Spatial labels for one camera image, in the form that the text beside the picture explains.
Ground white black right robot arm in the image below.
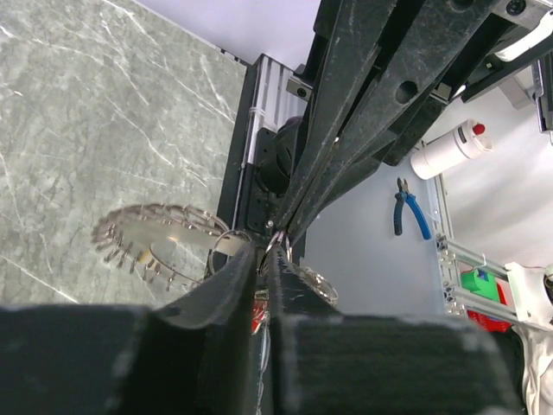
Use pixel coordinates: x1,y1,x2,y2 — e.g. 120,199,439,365
256,0,552,239

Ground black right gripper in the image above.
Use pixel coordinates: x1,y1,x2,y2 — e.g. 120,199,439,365
276,0,553,241

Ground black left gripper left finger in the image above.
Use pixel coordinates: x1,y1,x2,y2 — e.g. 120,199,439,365
1,243,257,414

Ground red key tag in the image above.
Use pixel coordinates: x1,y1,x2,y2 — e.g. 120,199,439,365
251,299,269,335

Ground green red plastic block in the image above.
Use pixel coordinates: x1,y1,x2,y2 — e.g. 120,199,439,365
461,268,513,306

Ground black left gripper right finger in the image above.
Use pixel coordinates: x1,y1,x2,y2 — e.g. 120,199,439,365
267,248,523,414

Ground white red spray can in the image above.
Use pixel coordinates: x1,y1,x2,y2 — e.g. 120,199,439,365
410,119,493,180

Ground blue handled pliers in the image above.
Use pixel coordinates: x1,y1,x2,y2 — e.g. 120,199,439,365
391,176,433,242

